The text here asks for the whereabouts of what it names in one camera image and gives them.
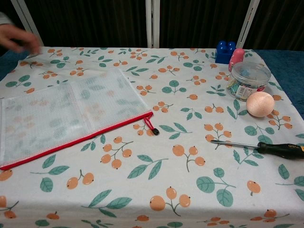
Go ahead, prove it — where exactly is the blurred bare human hand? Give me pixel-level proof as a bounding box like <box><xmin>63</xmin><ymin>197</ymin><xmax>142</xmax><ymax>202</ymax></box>
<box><xmin>0</xmin><ymin>22</ymin><xmax>42</xmax><ymax>54</ymax></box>

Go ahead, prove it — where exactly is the small pink bottle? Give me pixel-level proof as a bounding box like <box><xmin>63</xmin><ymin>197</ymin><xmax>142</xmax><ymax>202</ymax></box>
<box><xmin>228</xmin><ymin>48</ymin><xmax>245</xmax><ymax>72</ymax></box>

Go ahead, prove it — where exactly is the clear jar of coloured clips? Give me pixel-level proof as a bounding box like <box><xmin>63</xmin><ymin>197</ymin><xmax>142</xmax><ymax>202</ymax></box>
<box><xmin>225</xmin><ymin>62</ymin><xmax>272</xmax><ymax>102</ymax></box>

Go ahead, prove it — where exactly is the clear plastic bag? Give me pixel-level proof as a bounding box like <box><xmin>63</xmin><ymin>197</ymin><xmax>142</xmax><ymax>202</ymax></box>
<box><xmin>0</xmin><ymin>68</ymin><xmax>160</xmax><ymax>171</ymax></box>

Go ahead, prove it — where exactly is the grey sleeved human forearm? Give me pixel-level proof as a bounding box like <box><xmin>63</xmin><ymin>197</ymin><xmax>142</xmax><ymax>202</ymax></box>
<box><xmin>0</xmin><ymin>11</ymin><xmax>13</xmax><ymax>26</ymax></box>

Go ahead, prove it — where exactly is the black handled screwdriver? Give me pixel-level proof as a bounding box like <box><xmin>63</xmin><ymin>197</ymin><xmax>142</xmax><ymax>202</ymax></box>
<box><xmin>210</xmin><ymin>139</ymin><xmax>304</xmax><ymax>160</ymax></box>

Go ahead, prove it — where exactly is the white fruit-and-leaf print tablecloth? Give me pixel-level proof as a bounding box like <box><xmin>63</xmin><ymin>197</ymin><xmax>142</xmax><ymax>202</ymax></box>
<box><xmin>0</xmin><ymin>47</ymin><xmax>304</xmax><ymax>228</ymax></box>

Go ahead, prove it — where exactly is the white metal frame post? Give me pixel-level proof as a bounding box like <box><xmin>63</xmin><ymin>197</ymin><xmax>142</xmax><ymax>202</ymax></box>
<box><xmin>145</xmin><ymin>0</ymin><xmax>161</xmax><ymax>48</ymax></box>
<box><xmin>10</xmin><ymin>0</ymin><xmax>45</xmax><ymax>47</ymax></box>
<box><xmin>236</xmin><ymin>0</ymin><xmax>261</xmax><ymax>49</ymax></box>

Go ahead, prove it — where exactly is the peach coloured ball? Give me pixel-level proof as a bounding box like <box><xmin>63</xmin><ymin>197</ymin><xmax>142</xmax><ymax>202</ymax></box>
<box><xmin>246</xmin><ymin>92</ymin><xmax>276</xmax><ymax>117</ymax></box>

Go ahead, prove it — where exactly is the blue plastic building block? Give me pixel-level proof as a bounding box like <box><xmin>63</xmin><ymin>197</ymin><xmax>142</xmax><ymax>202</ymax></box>
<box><xmin>215</xmin><ymin>40</ymin><xmax>237</xmax><ymax>64</ymax></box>

